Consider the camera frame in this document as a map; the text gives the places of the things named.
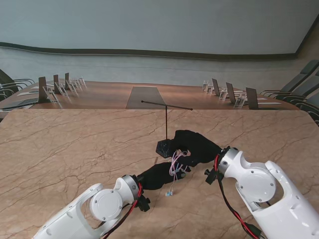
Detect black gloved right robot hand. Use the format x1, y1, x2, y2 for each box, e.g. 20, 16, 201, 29
171, 129, 223, 169

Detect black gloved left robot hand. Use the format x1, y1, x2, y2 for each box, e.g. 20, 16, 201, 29
137, 161, 192, 192

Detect white wired earphone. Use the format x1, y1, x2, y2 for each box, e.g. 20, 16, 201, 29
164, 148, 192, 198

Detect black T-shaped earphone rack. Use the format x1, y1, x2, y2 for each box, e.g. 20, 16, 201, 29
141, 100, 194, 159

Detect printed conference room backdrop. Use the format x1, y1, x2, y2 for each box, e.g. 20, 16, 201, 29
0, 0, 319, 125

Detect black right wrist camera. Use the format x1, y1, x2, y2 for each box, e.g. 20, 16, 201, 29
204, 168, 220, 185

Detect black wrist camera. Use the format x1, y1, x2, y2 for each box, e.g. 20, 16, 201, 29
136, 195, 152, 213
204, 168, 220, 185

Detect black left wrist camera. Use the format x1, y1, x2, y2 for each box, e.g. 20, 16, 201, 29
136, 195, 152, 213

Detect red black left arm cables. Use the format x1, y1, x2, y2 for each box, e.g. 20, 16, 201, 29
99, 183, 144, 239

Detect red black arm cables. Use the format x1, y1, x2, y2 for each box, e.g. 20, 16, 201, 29
99, 183, 144, 239
214, 154, 265, 239

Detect red black right arm cables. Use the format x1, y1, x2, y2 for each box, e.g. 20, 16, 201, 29
214, 154, 265, 239

